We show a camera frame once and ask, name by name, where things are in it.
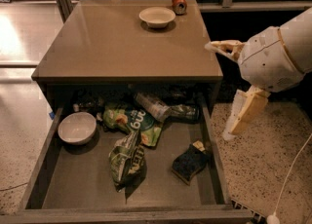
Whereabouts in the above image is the white bowl in drawer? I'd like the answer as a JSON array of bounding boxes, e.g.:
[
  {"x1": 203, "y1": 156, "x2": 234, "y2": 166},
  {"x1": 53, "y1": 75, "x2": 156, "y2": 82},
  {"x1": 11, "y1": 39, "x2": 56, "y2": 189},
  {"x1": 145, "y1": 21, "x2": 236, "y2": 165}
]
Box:
[{"x1": 58, "y1": 112, "x2": 97, "y2": 145}]

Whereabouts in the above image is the green jalapeno chip bag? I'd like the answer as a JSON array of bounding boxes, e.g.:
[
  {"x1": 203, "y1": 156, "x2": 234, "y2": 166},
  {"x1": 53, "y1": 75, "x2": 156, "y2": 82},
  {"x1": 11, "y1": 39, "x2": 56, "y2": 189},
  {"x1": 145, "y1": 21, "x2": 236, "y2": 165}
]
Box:
[{"x1": 108, "y1": 131, "x2": 145, "y2": 192}]

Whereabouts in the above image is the clear plastic water bottle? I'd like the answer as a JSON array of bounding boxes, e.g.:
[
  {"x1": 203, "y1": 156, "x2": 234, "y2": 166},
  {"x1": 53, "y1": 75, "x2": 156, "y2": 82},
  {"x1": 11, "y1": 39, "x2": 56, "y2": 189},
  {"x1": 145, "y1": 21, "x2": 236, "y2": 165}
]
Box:
[{"x1": 135, "y1": 93, "x2": 170, "y2": 122}]

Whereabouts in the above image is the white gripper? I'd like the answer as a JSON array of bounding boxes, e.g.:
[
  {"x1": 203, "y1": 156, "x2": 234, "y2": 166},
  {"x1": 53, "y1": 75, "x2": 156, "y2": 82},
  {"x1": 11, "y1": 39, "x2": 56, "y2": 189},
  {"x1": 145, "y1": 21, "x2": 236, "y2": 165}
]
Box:
[{"x1": 205, "y1": 27, "x2": 304, "y2": 140}]

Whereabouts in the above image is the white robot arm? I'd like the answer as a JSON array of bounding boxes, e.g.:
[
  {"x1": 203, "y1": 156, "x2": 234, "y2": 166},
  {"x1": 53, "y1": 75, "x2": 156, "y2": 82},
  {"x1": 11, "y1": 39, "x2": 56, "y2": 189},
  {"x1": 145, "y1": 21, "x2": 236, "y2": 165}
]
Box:
[{"x1": 205, "y1": 8, "x2": 312, "y2": 140}]

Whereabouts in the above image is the white floor vent grille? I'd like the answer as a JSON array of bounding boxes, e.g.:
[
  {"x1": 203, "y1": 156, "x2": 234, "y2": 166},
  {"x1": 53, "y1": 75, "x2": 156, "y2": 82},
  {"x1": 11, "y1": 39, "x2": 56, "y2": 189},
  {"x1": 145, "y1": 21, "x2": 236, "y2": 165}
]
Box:
[{"x1": 231, "y1": 199, "x2": 267, "y2": 224}]

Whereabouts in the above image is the white cable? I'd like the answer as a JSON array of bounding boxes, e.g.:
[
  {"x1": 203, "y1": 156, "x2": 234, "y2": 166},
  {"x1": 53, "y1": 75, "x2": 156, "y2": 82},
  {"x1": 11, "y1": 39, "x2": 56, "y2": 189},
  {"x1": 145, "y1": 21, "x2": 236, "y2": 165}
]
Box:
[{"x1": 266, "y1": 132, "x2": 312, "y2": 224}]

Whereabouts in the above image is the dark glass bottle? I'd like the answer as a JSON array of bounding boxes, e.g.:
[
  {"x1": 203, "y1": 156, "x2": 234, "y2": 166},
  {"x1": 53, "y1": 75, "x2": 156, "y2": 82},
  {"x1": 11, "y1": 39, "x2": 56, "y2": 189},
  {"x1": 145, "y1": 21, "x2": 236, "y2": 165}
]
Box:
[{"x1": 170, "y1": 104, "x2": 200, "y2": 122}]

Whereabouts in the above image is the white bowl on counter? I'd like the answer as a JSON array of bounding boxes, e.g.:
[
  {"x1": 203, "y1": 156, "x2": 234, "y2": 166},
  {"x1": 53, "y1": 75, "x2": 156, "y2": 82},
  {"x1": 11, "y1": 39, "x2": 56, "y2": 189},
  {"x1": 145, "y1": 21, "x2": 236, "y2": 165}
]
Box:
[{"x1": 138, "y1": 7, "x2": 176, "y2": 28}]

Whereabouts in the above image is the green teal chip bag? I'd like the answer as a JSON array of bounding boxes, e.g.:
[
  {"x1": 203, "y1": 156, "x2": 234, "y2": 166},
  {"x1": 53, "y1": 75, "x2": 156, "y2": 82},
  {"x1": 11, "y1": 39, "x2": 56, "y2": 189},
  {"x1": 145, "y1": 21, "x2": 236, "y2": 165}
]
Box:
[{"x1": 102, "y1": 102, "x2": 163, "y2": 147}]

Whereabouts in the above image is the orange soda can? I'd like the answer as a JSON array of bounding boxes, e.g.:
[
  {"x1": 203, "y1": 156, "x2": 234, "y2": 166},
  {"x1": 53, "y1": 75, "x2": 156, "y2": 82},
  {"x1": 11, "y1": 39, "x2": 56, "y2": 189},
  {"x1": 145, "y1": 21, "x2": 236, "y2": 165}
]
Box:
[{"x1": 172, "y1": 0, "x2": 187, "y2": 15}]

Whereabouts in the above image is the dark bottle back left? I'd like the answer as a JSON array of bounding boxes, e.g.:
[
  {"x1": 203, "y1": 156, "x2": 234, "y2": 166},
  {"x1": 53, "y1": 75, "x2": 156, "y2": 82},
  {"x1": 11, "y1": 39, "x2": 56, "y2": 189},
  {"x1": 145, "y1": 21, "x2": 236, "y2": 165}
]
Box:
[{"x1": 71, "y1": 90, "x2": 104, "y2": 113}]

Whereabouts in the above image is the blue yellow sponge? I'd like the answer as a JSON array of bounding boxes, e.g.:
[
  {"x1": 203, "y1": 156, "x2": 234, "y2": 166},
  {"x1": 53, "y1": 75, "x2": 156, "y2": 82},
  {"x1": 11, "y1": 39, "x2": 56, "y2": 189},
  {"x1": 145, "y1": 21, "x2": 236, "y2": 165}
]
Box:
[{"x1": 172, "y1": 140, "x2": 210, "y2": 185}]

